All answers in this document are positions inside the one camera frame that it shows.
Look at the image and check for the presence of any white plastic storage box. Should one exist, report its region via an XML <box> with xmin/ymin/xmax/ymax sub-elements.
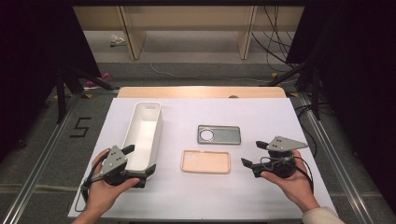
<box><xmin>120</xmin><ymin>101</ymin><xmax>163</xmax><ymax>181</ymax></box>

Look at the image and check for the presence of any hand-held gripper cable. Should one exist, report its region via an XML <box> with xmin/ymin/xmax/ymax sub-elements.
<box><xmin>260</xmin><ymin>155</ymin><xmax>315</xmax><ymax>192</ymax></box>
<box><xmin>74</xmin><ymin>149</ymin><xmax>110</xmax><ymax>213</ymax></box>

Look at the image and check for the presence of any left hand-held gripper cable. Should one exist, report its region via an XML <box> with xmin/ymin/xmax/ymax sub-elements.
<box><xmin>74</xmin><ymin>149</ymin><xmax>110</xmax><ymax>213</ymax></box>

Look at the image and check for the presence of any white table sheet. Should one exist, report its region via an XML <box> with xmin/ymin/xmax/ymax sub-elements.
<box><xmin>67</xmin><ymin>97</ymin><xmax>337</xmax><ymax>220</ymax></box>

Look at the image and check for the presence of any right hand-held gripper cable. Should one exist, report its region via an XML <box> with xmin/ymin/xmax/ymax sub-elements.
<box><xmin>260</xmin><ymin>155</ymin><xmax>315</xmax><ymax>192</ymax></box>

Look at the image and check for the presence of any crumpled white paper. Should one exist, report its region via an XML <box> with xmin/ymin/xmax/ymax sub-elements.
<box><xmin>109</xmin><ymin>34</ymin><xmax>126</xmax><ymax>48</ymax></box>

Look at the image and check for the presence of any person's left hand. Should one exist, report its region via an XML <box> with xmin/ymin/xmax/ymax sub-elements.
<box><xmin>85</xmin><ymin>148</ymin><xmax>141</xmax><ymax>216</ymax></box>

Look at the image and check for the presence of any light wooden shelf unit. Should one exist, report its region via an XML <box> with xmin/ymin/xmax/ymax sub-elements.
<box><xmin>73</xmin><ymin>6</ymin><xmax>304</xmax><ymax>61</ymax></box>

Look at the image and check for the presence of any peach phone case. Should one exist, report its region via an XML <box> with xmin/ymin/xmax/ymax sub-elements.
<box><xmin>180</xmin><ymin>149</ymin><xmax>232</xmax><ymax>175</ymax></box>

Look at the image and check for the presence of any person's right hand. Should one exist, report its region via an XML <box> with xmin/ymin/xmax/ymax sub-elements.
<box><xmin>261</xmin><ymin>149</ymin><xmax>321</xmax><ymax>214</ymax></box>

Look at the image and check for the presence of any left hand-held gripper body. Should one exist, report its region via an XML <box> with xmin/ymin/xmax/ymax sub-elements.
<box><xmin>99</xmin><ymin>145</ymin><xmax>148</xmax><ymax>189</ymax></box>

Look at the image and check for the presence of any grey phone case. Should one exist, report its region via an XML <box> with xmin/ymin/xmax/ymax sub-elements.
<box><xmin>197</xmin><ymin>124</ymin><xmax>242</xmax><ymax>146</ymax></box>

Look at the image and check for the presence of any pink object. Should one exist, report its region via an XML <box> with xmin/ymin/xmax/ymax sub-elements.
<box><xmin>85</xmin><ymin>71</ymin><xmax>114</xmax><ymax>89</ymax></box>

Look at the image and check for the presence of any wooden table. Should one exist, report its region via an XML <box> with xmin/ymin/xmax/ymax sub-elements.
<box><xmin>117</xmin><ymin>86</ymin><xmax>288</xmax><ymax>99</ymax></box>

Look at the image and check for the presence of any black floor cables bundle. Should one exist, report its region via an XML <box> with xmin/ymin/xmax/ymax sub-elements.
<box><xmin>251</xmin><ymin>6</ymin><xmax>300</xmax><ymax>74</ymax></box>

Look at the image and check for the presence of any dark curtain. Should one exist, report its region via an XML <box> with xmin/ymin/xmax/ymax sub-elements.
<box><xmin>0</xmin><ymin>0</ymin><xmax>102</xmax><ymax>157</ymax></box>
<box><xmin>286</xmin><ymin>0</ymin><xmax>396</xmax><ymax>216</ymax></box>

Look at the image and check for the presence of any metal floor rail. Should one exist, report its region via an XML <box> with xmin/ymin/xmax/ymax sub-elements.
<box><xmin>297</xmin><ymin>92</ymin><xmax>375</xmax><ymax>224</ymax></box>
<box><xmin>1</xmin><ymin>96</ymin><xmax>78</xmax><ymax>224</ymax></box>

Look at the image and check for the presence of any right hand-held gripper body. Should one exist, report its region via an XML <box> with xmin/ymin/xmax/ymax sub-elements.
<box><xmin>252</xmin><ymin>135</ymin><xmax>309</xmax><ymax>179</ymax></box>

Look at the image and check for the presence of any black metal stand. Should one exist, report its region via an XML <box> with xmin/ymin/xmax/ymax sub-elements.
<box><xmin>266</xmin><ymin>59</ymin><xmax>323</xmax><ymax>120</ymax></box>
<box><xmin>55</xmin><ymin>63</ymin><xmax>120</xmax><ymax>125</ymax></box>

